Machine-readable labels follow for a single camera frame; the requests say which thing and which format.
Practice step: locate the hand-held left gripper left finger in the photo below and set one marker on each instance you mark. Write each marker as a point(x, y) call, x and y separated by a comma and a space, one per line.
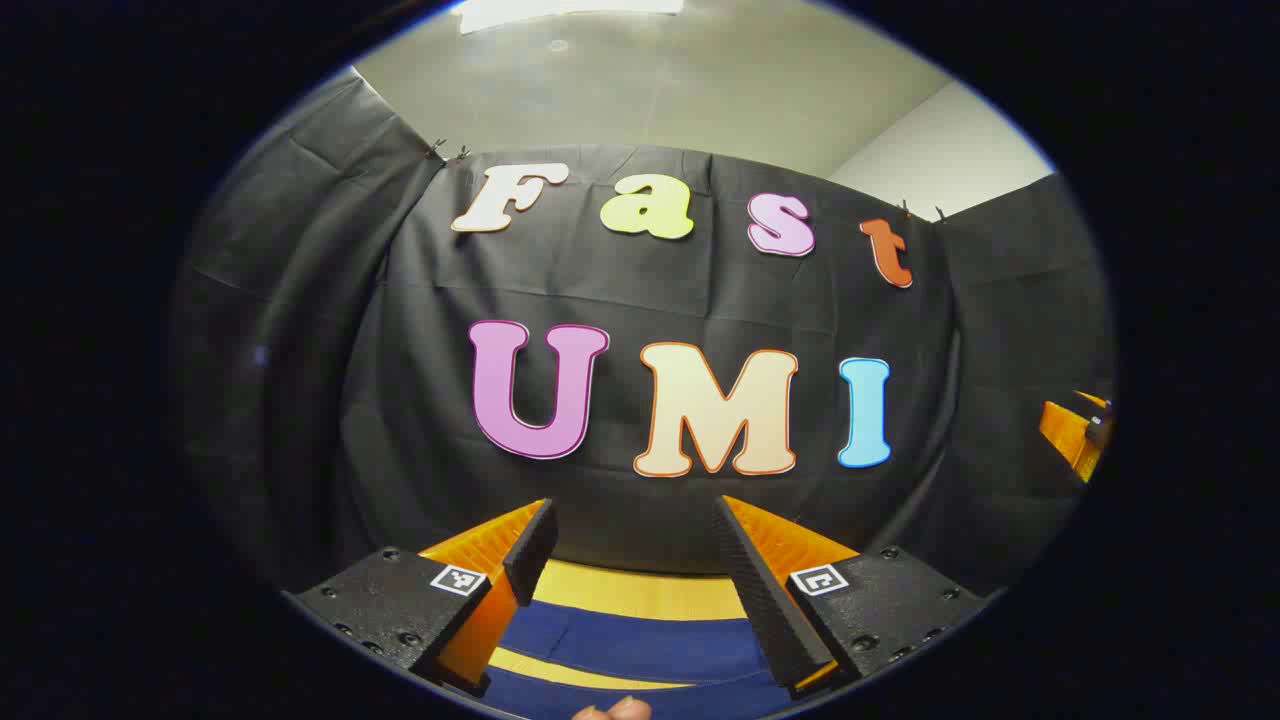
point(530, 560)

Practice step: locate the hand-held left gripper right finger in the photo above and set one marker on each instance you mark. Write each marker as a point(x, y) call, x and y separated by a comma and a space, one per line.
point(770, 610)

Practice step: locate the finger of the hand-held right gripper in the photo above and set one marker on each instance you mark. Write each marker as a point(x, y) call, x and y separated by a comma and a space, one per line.
point(1065, 430)

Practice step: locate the blue jeans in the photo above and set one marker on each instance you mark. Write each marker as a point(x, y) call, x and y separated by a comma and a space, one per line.
point(640, 645)

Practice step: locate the black backdrop cloth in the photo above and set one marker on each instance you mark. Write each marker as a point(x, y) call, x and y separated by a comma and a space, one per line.
point(400, 400)

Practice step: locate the ceiling light panel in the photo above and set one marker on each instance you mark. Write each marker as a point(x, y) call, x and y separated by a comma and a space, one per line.
point(570, 12)

